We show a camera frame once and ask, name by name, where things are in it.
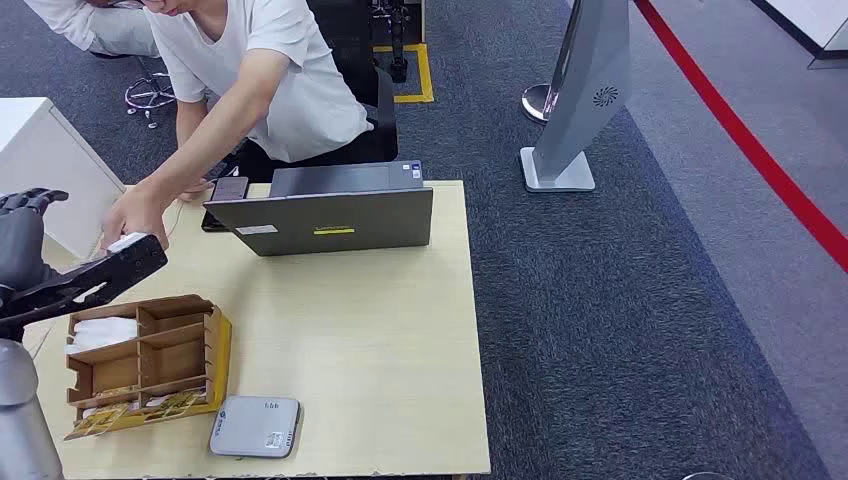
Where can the black office chair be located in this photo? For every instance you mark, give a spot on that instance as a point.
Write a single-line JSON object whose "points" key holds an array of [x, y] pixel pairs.
{"points": [[381, 132]]}

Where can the person in white shirt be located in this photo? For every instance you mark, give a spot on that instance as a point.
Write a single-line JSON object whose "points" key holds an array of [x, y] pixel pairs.
{"points": [[291, 86]]}

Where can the white cabinet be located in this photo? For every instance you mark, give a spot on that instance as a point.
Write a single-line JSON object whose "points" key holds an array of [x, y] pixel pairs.
{"points": [[40, 152]]}

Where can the robot left hand grey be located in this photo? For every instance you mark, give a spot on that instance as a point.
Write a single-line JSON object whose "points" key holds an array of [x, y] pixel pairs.
{"points": [[23, 245]]}

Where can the gold key card stack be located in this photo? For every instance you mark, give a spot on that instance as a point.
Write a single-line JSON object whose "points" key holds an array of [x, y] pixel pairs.
{"points": [[119, 414]]}

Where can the person's left hand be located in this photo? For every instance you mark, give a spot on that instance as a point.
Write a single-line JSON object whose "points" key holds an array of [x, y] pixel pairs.
{"points": [[139, 212]]}

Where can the grey laptop with yellow sticker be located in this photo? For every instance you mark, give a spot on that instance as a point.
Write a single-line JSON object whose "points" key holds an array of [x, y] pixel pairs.
{"points": [[331, 222]]}

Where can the round grey object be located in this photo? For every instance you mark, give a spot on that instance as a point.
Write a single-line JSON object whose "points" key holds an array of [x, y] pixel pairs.
{"points": [[705, 477]]}

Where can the robot left arm silver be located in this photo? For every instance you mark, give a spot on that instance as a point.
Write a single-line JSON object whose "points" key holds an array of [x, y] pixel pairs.
{"points": [[23, 424]]}

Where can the white counter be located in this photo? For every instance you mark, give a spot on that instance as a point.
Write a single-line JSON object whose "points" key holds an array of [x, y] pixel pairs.
{"points": [[815, 20]]}

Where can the seated person in pale clothes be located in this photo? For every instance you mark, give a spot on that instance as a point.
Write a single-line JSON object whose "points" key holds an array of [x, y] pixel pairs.
{"points": [[99, 30]]}

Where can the white folded cloth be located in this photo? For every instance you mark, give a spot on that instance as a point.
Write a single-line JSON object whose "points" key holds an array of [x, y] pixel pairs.
{"points": [[99, 333]]}

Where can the black smartphone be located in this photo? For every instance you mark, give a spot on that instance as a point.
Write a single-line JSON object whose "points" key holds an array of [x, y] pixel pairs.
{"points": [[230, 189]]}

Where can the person's right hand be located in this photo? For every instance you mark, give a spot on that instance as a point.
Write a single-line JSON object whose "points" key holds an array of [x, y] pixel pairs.
{"points": [[195, 191]]}

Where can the brown wooden organizer box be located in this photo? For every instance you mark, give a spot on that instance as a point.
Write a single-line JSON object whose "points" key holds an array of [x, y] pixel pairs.
{"points": [[172, 361]]}

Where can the black tripod stand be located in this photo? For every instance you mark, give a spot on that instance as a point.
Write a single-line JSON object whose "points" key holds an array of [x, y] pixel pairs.
{"points": [[397, 63]]}

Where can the person's right forearm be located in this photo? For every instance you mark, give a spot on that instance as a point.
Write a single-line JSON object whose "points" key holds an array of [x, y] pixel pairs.
{"points": [[189, 152]]}

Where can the grey kiosk stand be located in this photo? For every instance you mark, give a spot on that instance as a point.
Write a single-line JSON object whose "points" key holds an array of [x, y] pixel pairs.
{"points": [[583, 86]]}

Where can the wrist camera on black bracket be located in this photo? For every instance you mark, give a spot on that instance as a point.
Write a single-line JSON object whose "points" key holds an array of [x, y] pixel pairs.
{"points": [[119, 265]]}

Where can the grey card reader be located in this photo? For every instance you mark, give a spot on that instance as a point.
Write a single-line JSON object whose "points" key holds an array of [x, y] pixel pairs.
{"points": [[255, 427]]}

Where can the chrome stanchion post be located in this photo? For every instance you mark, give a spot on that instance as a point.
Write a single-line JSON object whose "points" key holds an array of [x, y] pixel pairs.
{"points": [[533, 102]]}

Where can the chrome swivel stool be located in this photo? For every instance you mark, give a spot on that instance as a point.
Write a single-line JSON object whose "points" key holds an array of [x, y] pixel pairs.
{"points": [[151, 93]]}

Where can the white card stack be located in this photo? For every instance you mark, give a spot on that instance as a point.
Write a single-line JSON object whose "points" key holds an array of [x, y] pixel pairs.
{"points": [[162, 399]]}

